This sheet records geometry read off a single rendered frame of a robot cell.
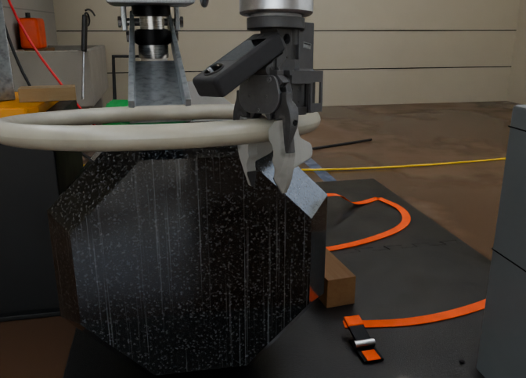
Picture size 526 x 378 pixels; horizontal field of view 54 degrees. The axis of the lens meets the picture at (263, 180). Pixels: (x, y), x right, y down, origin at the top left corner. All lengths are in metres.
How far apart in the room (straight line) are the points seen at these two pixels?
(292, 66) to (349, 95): 6.60
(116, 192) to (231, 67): 0.85
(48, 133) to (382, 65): 6.87
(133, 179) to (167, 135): 0.79
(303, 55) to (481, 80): 7.50
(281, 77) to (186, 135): 0.13
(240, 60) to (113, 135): 0.16
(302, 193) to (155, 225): 0.42
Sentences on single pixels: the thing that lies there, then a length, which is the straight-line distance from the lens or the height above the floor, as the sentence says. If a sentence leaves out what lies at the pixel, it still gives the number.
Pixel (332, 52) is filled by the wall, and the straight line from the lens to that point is 7.11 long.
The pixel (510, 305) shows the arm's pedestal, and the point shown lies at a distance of 1.64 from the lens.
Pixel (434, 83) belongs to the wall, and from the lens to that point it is 7.75.
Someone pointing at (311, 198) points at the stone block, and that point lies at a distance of 1.48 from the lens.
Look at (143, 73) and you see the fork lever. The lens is 1.30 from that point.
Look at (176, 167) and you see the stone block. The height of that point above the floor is 0.70.
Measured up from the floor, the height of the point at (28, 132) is 0.93.
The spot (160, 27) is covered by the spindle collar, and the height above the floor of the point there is 1.05.
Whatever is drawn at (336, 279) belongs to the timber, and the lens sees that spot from 2.00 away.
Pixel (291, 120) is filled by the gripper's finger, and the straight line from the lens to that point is 0.60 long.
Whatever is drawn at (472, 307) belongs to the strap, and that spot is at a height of 0.02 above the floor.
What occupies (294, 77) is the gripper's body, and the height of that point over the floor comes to 0.99.
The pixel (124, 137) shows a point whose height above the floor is 0.94.
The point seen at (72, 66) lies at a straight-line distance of 4.58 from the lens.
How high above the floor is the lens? 1.05
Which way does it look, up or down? 17 degrees down
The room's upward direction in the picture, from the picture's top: straight up
